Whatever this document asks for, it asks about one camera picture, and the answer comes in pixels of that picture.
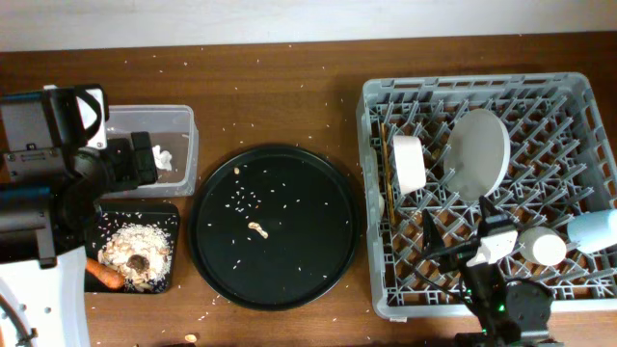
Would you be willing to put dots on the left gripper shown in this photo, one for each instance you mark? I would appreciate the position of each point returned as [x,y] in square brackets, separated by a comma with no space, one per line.
[122,152]

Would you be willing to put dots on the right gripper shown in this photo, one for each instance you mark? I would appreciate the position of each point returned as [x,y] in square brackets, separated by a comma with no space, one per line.
[433,243]

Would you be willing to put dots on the white tissue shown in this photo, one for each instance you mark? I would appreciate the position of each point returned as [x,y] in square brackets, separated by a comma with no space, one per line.
[162,159]

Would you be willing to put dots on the pink bowl with food scraps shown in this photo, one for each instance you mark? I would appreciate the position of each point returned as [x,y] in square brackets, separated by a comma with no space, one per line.
[409,162]

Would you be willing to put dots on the grey plate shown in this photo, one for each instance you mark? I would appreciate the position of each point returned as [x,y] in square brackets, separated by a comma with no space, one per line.
[479,155]

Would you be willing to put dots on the white cup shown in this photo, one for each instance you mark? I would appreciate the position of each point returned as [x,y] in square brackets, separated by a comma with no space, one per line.
[542,245]

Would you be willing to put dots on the white plastic fork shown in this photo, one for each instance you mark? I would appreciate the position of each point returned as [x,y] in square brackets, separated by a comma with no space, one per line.
[381,205]

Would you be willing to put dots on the orange carrot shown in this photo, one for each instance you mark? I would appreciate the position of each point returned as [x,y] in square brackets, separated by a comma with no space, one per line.
[107,276]

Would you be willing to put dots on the wooden chopstick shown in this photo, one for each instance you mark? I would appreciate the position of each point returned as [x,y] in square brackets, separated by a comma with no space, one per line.
[387,176]

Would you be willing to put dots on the blue cup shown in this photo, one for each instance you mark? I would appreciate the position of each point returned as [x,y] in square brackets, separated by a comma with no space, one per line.
[594,231]

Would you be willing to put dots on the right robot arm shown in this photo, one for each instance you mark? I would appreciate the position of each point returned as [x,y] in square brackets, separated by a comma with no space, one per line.
[511,312]

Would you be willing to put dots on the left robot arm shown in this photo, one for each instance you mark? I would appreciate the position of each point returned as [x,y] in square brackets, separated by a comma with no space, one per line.
[60,164]

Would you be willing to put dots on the grey dishwasher rack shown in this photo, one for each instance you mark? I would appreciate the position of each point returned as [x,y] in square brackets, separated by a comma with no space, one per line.
[561,166]

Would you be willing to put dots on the clear plastic bin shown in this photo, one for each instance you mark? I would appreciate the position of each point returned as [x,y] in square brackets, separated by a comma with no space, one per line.
[173,128]

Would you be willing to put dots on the black rectangular tray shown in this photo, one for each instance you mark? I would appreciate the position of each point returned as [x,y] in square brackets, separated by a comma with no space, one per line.
[115,215]

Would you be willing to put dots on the pile of food scraps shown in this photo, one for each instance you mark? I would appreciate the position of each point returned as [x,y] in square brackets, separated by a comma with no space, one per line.
[142,254]

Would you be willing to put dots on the peanut shell on tray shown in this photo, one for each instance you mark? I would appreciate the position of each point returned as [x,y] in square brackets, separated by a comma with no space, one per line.
[258,228]

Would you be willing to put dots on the round black tray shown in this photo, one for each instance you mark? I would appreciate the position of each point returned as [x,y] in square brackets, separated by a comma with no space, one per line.
[307,207]

